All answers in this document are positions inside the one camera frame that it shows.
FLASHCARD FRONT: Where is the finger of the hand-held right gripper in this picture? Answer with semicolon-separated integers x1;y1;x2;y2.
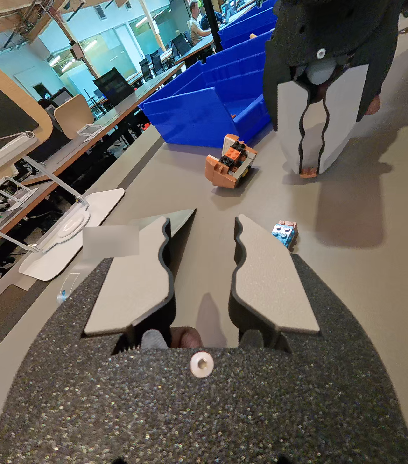
277;80;312;175
317;64;370;174

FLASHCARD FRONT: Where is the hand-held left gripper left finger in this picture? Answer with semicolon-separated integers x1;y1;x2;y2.
84;216;176;336

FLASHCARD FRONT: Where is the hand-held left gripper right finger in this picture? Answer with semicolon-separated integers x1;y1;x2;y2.
228;214;321;338

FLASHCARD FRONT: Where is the brown white blue brick assembly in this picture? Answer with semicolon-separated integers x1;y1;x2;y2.
271;219;299;251

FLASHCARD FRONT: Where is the blue plastic bin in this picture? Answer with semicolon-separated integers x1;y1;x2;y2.
218;5;278;49
202;31;267;95
139;60;274;149

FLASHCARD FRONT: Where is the brown brick model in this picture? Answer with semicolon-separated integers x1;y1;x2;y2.
205;133;258;189

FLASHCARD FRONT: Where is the black floor lamp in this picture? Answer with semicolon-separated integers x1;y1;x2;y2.
202;0;224;53

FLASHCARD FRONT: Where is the row of black office chairs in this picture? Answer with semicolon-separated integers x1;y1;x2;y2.
139;33;194;77

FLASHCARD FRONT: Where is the long wooden table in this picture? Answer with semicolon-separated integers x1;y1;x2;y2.
27;62;186;185

